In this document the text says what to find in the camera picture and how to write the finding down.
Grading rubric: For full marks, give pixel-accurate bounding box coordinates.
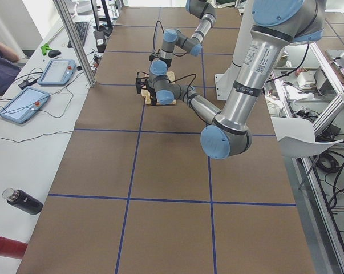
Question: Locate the blue teach pendant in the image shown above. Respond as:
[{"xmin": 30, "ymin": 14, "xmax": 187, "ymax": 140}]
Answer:
[
  {"xmin": 0, "ymin": 87, "xmax": 50, "ymax": 124},
  {"xmin": 37, "ymin": 59, "xmax": 76, "ymax": 86}
]

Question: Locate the red water bottle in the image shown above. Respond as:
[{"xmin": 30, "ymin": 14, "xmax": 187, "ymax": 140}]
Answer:
[{"xmin": 0, "ymin": 236, "xmax": 27, "ymax": 259}]

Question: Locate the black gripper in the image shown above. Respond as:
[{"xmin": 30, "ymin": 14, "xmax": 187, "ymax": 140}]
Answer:
[
  {"xmin": 163, "ymin": 59, "xmax": 172, "ymax": 68},
  {"xmin": 147, "ymin": 86, "xmax": 157, "ymax": 106}
]

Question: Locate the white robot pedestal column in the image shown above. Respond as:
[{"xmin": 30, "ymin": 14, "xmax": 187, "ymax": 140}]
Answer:
[{"xmin": 215, "ymin": 0, "xmax": 254, "ymax": 100}]

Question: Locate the beige long sleeve shirt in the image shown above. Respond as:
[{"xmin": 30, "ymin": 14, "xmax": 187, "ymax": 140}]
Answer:
[{"xmin": 141, "ymin": 72, "xmax": 175, "ymax": 106}]

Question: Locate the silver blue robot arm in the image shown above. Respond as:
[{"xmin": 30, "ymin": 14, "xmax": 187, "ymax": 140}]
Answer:
[
  {"xmin": 137, "ymin": 1, "xmax": 326, "ymax": 159},
  {"xmin": 157, "ymin": 0, "xmax": 217, "ymax": 68}
]

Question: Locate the aluminium frame post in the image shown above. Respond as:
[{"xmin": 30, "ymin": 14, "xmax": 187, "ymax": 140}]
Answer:
[{"xmin": 53, "ymin": 0, "xmax": 96, "ymax": 87}]

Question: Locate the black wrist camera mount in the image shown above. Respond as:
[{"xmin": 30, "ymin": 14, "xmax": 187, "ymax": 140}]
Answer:
[
  {"xmin": 149, "ymin": 49, "xmax": 161, "ymax": 62},
  {"xmin": 135, "ymin": 71, "xmax": 149, "ymax": 94}
]

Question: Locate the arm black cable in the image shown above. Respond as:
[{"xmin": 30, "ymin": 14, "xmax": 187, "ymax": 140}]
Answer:
[
  {"xmin": 169, "ymin": 72, "xmax": 197, "ymax": 92},
  {"xmin": 152, "ymin": 19, "xmax": 165, "ymax": 55}
]

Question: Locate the black water bottle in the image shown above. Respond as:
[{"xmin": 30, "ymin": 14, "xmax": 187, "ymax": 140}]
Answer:
[{"xmin": 2, "ymin": 188, "xmax": 43, "ymax": 215}]

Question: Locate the lower blue teach pendant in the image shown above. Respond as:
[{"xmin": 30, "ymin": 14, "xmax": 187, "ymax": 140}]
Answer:
[{"xmin": 0, "ymin": 87, "xmax": 50, "ymax": 124}]

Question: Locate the upper blue teach pendant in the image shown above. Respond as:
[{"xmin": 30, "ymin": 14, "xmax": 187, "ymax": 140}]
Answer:
[{"xmin": 37, "ymin": 59, "xmax": 76, "ymax": 86}]

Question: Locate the green plastic object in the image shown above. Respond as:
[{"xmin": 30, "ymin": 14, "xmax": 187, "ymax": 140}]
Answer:
[{"xmin": 40, "ymin": 43, "xmax": 52, "ymax": 56}]

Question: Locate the black computer keyboard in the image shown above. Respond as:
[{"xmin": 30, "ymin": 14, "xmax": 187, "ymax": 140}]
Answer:
[{"xmin": 74, "ymin": 22, "xmax": 90, "ymax": 46}]

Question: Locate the black computer mouse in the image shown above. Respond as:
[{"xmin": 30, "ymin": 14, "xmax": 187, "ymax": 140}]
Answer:
[{"xmin": 48, "ymin": 50, "xmax": 61, "ymax": 58}]

